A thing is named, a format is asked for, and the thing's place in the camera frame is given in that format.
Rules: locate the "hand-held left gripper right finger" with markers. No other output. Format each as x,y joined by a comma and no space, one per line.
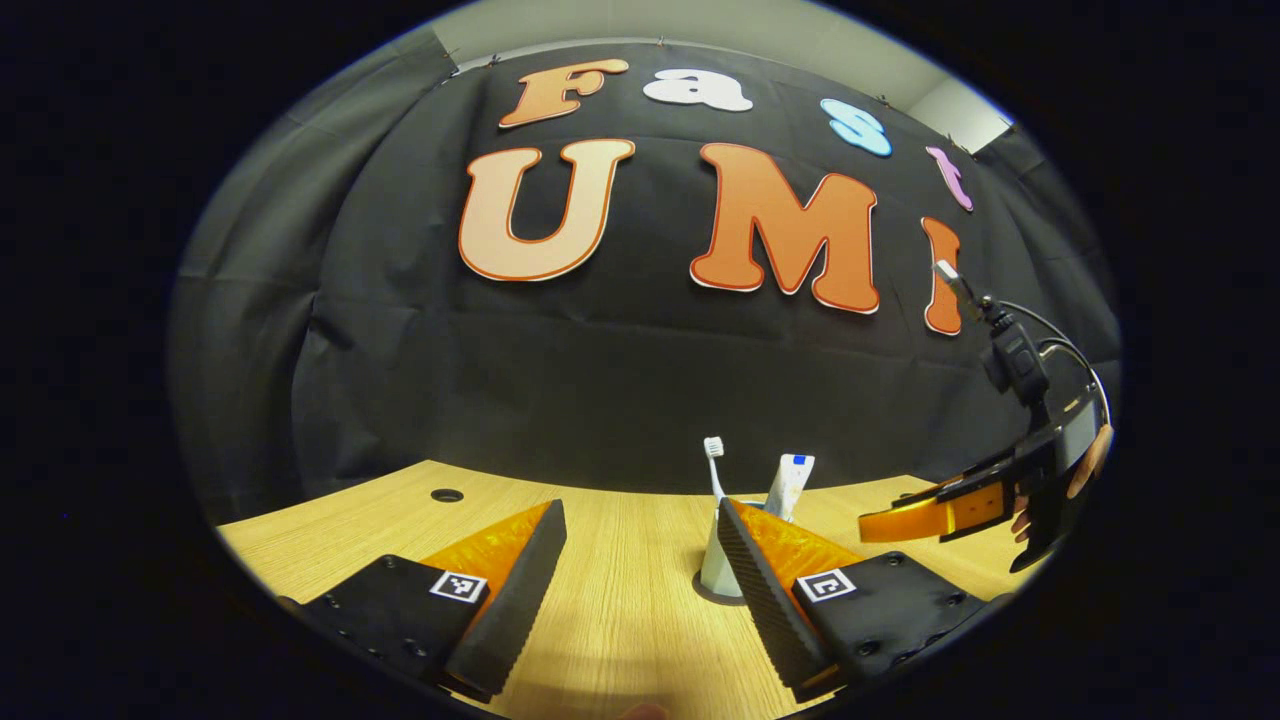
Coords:
760,600

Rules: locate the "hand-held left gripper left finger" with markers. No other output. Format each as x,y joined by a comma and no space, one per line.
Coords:
525,590

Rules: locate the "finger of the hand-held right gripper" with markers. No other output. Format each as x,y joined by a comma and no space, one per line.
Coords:
930,518

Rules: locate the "dark round coaster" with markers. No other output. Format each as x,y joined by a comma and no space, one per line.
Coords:
700,591

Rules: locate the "white toothpaste tube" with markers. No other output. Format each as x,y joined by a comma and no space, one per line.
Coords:
790,485

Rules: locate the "white toothbrush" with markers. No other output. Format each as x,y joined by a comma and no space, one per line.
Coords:
714,460

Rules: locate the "wooden desktop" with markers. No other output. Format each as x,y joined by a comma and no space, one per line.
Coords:
620,560

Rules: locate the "black backdrop cloth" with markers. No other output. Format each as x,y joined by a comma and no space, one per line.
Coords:
600,380

